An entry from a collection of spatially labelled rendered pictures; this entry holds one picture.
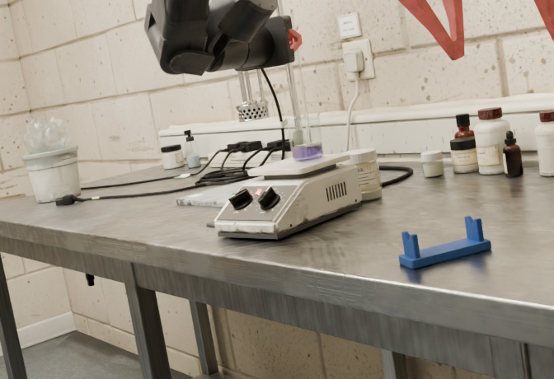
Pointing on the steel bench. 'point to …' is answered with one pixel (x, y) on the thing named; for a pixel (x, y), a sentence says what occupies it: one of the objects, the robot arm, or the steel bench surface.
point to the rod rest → (445, 252)
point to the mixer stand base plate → (217, 196)
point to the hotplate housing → (302, 203)
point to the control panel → (252, 212)
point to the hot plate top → (298, 166)
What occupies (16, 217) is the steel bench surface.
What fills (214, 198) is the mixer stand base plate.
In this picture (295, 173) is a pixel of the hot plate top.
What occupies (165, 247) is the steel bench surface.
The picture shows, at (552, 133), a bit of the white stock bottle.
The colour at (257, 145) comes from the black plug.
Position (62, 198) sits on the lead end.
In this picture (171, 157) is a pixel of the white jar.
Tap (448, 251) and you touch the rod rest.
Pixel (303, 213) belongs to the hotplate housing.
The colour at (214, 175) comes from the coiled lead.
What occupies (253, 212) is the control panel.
